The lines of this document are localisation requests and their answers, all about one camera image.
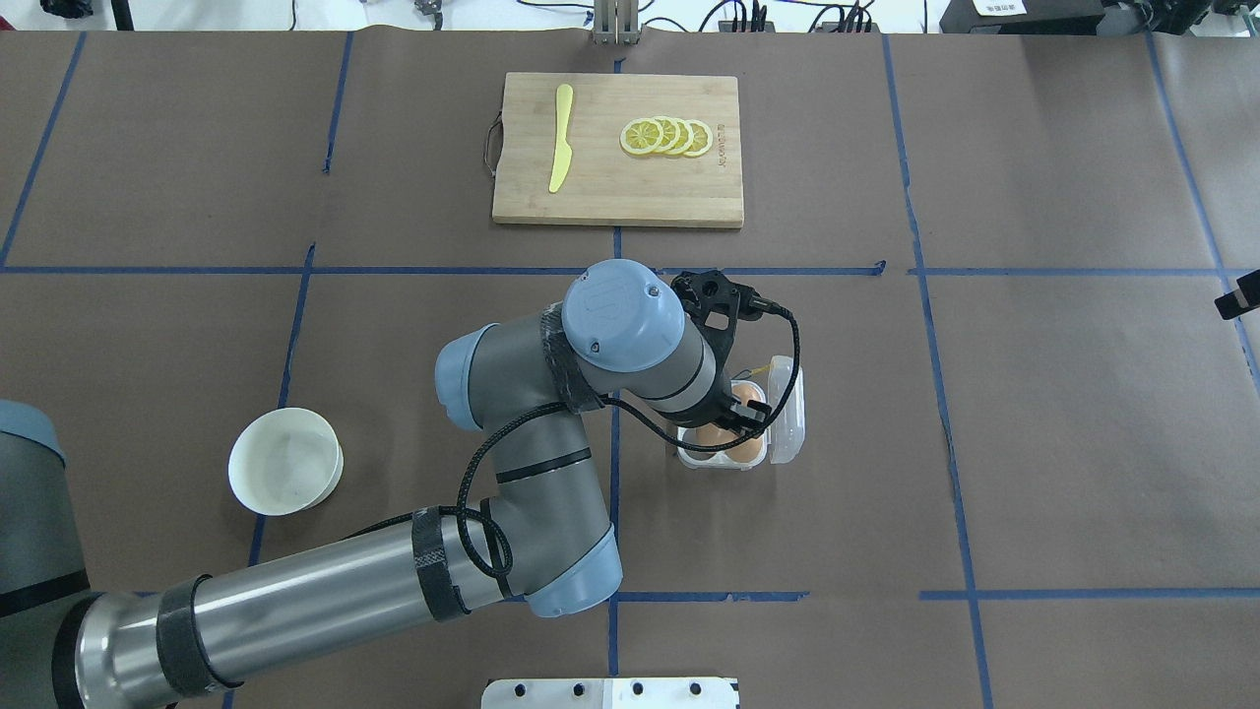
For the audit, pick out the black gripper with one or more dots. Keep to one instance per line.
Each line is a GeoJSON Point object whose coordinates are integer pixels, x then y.
{"type": "Point", "coordinates": [745, 407]}

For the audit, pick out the brown egg from bowl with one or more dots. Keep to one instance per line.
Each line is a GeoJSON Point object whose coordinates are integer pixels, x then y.
{"type": "Point", "coordinates": [714, 438]}

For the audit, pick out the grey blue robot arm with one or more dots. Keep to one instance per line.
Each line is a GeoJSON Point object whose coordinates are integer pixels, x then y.
{"type": "Point", "coordinates": [528, 520]}

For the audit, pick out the brown egg far in box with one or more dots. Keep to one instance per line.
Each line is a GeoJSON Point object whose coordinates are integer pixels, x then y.
{"type": "Point", "coordinates": [747, 392]}

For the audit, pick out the brown egg in box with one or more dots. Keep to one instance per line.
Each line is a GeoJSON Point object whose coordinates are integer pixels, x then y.
{"type": "Point", "coordinates": [747, 392]}
{"type": "Point", "coordinates": [746, 452]}

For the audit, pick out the brown egg near in box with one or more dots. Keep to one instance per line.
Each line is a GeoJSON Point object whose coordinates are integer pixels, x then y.
{"type": "Point", "coordinates": [746, 452]}

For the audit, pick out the clear plastic egg box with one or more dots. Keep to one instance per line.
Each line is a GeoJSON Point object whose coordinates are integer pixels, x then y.
{"type": "Point", "coordinates": [785, 436]}

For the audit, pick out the bamboo cutting board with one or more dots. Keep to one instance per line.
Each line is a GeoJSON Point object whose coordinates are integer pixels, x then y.
{"type": "Point", "coordinates": [605, 186]}

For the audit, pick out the lemon slice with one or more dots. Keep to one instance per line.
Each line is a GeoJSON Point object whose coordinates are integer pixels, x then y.
{"type": "Point", "coordinates": [701, 139]}
{"type": "Point", "coordinates": [670, 132]}
{"type": "Point", "coordinates": [683, 137]}
{"type": "Point", "coordinates": [641, 137]}

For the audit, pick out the yellow plastic knife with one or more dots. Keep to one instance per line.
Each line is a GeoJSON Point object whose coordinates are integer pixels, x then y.
{"type": "Point", "coordinates": [562, 150]}

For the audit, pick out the white paper bowl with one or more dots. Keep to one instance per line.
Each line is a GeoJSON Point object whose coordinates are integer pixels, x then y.
{"type": "Point", "coordinates": [285, 461]}

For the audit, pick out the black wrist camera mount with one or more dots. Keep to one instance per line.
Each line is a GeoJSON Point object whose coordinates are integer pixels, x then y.
{"type": "Point", "coordinates": [714, 303]}

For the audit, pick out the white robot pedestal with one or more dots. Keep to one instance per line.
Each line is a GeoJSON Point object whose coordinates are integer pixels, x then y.
{"type": "Point", "coordinates": [612, 692]}

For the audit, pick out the aluminium frame post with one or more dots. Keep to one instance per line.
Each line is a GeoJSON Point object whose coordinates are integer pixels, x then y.
{"type": "Point", "coordinates": [616, 22]}

